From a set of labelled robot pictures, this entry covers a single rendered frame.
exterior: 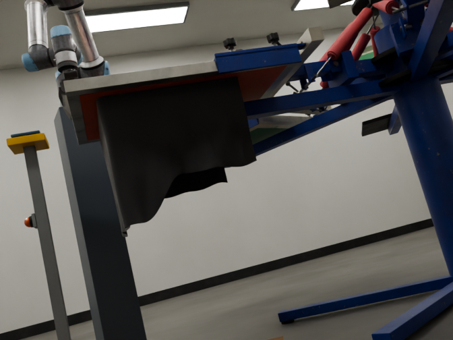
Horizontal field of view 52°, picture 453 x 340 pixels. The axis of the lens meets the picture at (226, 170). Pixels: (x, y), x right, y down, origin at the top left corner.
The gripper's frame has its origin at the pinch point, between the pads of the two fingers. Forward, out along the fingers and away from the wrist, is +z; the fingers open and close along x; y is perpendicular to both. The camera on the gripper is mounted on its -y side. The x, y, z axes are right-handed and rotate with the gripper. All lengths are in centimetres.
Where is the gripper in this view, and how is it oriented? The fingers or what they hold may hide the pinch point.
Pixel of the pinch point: (77, 114)
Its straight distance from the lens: 177.9
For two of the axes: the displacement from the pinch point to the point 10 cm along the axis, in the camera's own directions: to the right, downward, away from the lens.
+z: 2.4, 9.6, -1.6
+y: -2.3, 2.2, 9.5
